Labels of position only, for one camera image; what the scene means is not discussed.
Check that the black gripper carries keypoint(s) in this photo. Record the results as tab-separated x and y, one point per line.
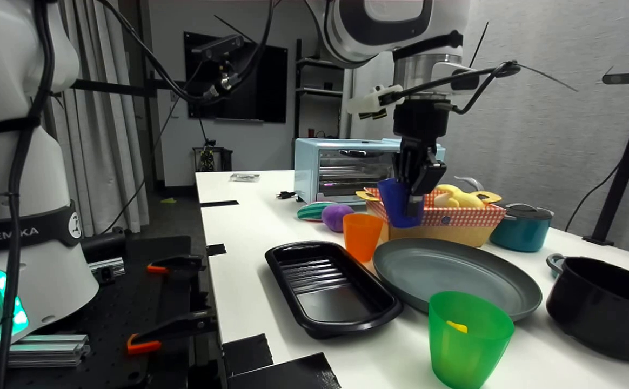
422	127

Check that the blue plastic cup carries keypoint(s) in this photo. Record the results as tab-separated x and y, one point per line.
395	206

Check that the orange plastic cup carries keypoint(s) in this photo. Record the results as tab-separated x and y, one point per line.
362	239

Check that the grey oval plate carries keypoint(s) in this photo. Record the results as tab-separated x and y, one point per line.
451	278

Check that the green translucent plastic cup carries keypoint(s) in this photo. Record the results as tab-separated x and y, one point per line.
466	358

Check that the yellow toy food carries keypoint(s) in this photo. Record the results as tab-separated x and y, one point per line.
462	197

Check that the orange checkered basket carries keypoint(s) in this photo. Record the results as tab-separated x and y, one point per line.
457	227

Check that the light blue toaster oven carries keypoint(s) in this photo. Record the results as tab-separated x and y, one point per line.
342	170

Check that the purple toy vegetable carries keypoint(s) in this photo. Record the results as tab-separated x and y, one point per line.
337	216

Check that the white curtain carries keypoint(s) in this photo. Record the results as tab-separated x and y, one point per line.
543	144

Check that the small black table object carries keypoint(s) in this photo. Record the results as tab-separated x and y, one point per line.
286	196

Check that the black ridged baking tray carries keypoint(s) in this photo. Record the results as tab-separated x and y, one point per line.
327	289

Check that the yellow toy fries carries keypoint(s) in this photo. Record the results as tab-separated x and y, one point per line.
457	327

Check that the small flat grey object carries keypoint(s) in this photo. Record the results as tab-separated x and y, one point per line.
245	175

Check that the small box on floor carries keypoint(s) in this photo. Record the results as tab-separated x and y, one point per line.
212	156

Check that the black tripod stand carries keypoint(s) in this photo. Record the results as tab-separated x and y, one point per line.
628	159

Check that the black cooking pot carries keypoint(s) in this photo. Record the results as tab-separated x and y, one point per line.
603	310

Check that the orange tipped black clamp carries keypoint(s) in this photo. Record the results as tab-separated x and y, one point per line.
176	264
170	329

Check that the grey curtain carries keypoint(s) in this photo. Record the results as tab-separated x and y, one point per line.
105	144

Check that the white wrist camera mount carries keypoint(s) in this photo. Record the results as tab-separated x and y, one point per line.
369	101

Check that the dark wall shelf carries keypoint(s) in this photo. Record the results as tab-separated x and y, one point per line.
322	93

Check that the black wall monitor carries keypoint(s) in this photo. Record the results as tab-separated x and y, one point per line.
268	87

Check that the black camera on stand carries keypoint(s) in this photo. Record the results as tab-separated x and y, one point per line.
220	65

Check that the aluminium extrusion rail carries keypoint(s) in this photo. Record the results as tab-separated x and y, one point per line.
33	351

